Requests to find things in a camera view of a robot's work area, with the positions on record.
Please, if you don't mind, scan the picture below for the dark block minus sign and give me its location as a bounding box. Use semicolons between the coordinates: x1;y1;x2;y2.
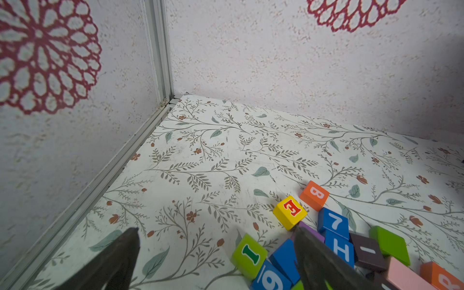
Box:
350;233;387;273

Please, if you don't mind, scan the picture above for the blue block letter H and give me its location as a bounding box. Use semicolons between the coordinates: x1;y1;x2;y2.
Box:
322;231;355;268

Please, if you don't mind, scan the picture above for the plain blue block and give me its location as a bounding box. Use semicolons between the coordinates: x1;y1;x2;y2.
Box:
269;239;300;285

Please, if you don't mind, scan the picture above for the purple block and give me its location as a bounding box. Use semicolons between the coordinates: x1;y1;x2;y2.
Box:
291;221;325;244

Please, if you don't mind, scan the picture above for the blue block number 6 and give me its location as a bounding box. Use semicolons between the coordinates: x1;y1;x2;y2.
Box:
250;260;292;290

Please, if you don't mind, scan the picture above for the orange block letter B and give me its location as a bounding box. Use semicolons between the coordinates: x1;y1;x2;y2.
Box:
300;181;330;211

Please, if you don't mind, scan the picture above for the plain green block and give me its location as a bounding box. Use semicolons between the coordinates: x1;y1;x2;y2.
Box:
369;226;411;267

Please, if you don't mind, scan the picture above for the blue block number 7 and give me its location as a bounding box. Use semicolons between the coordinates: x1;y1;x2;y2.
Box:
317;208;350;240

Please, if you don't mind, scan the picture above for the pink long block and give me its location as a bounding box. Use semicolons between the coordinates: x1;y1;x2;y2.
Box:
383;257;436;290

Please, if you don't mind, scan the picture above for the orange block letter R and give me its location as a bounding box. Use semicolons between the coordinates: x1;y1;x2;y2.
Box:
420;262;464;290

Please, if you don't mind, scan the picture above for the yellow block letter E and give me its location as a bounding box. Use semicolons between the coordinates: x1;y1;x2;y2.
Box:
273;196;308;231

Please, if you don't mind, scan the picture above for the green block number 1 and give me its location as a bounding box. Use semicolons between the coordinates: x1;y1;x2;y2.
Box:
231;234;268;280

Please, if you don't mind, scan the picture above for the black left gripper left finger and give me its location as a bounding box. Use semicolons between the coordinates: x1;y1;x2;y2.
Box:
58;228;140;290

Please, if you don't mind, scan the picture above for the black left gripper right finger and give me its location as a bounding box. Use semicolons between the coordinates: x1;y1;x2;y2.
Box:
294;228;376;290

